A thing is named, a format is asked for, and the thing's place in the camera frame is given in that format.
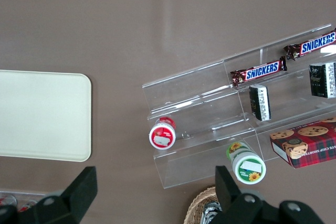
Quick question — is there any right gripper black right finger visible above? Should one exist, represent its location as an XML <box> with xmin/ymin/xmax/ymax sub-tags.
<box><xmin>209</xmin><ymin>165</ymin><xmax>264</xmax><ymax>224</ymax></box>

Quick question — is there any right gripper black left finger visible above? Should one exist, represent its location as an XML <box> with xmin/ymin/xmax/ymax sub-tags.
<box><xmin>18</xmin><ymin>166</ymin><xmax>99</xmax><ymax>224</ymax></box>

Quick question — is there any aluminium foil tray stack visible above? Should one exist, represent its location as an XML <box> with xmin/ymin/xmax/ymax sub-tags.
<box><xmin>201</xmin><ymin>200</ymin><xmax>224</xmax><ymax>224</ymax></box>

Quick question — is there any light wicker basket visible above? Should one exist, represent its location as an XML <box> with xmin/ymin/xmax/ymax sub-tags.
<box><xmin>183</xmin><ymin>186</ymin><xmax>224</xmax><ymax>224</ymax></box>

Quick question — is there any beige plastic tray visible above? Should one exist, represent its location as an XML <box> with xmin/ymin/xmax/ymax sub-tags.
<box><xmin>0</xmin><ymin>69</ymin><xmax>92</xmax><ymax>163</ymax></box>

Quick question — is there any green sunflower snack cup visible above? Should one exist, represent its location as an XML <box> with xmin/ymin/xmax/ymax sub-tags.
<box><xmin>226</xmin><ymin>141</ymin><xmax>267</xmax><ymax>185</ymax></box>

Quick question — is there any clear acrylic bottle rack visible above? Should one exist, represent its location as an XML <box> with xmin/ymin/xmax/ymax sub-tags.
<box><xmin>0</xmin><ymin>188</ymin><xmax>47</xmax><ymax>213</ymax></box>

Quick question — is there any red cola bottle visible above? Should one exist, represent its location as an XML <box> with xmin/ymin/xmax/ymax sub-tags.
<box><xmin>0</xmin><ymin>195</ymin><xmax>17</xmax><ymax>208</ymax></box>
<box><xmin>17</xmin><ymin>199</ymin><xmax>37</xmax><ymax>212</ymax></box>

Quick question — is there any clear acrylic tiered shelf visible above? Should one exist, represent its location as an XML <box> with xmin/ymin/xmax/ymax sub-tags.
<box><xmin>141</xmin><ymin>24</ymin><xmax>336</xmax><ymax>189</ymax></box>

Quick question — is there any red lidded snack cup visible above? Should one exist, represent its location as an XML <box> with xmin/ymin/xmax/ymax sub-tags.
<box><xmin>148</xmin><ymin>116</ymin><xmax>177</xmax><ymax>151</ymax></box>

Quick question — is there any red plaid cookie box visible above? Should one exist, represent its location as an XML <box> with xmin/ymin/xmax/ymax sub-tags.
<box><xmin>269</xmin><ymin>116</ymin><xmax>336</xmax><ymax>169</ymax></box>

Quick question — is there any small black carton box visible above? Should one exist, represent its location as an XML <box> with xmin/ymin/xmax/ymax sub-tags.
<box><xmin>309</xmin><ymin>61</ymin><xmax>336</xmax><ymax>99</ymax></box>
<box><xmin>248</xmin><ymin>84</ymin><xmax>271</xmax><ymax>122</ymax></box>

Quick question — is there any Snickers chocolate bar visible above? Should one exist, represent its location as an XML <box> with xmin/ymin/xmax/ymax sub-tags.
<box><xmin>283</xmin><ymin>27</ymin><xmax>336</xmax><ymax>61</ymax></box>
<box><xmin>230</xmin><ymin>56</ymin><xmax>288</xmax><ymax>88</ymax></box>

